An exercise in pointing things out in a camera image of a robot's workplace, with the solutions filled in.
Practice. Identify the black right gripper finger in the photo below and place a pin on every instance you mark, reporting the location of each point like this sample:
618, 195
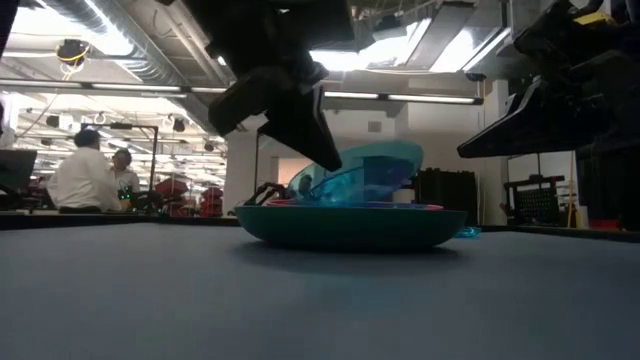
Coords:
530, 125

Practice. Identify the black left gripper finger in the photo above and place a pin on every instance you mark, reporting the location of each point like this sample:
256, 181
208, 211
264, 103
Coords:
240, 102
305, 130

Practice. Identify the blue transparent plastic plate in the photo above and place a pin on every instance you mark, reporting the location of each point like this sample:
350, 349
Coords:
365, 175
468, 232

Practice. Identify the pink transparent plastic plate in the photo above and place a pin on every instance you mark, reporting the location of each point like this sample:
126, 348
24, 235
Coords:
285, 202

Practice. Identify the green plastic plate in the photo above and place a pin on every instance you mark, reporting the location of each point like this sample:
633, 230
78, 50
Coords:
350, 227

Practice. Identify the pink opaque plastic plate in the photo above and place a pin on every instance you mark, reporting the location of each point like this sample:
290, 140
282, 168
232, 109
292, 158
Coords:
410, 205

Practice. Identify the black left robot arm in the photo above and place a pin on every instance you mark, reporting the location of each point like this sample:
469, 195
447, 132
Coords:
7, 25

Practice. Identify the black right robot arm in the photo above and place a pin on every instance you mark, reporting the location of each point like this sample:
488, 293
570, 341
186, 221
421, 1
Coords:
610, 190

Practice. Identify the yellow tape tag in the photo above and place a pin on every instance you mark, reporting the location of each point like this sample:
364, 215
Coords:
592, 19

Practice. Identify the black perforated cart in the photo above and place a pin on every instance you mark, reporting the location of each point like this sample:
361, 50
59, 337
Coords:
535, 200

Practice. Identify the long light bar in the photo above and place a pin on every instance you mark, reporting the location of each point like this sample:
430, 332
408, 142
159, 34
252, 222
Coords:
400, 97
110, 87

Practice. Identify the black cabinet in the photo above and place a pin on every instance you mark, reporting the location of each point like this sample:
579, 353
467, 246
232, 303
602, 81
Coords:
446, 195

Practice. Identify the person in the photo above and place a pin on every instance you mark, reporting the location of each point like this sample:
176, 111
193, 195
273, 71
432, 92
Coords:
125, 175
82, 180

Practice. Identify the dark computer monitor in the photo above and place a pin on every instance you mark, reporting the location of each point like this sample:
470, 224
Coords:
15, 172

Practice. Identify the silver ceiling duct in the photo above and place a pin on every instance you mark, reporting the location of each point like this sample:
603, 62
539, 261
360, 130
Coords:
145, 55

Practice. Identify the black frame stand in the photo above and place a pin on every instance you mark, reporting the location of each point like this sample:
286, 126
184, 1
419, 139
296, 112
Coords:
145, 150

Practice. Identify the black table frame rail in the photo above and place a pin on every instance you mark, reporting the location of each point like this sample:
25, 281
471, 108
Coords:
100, 219

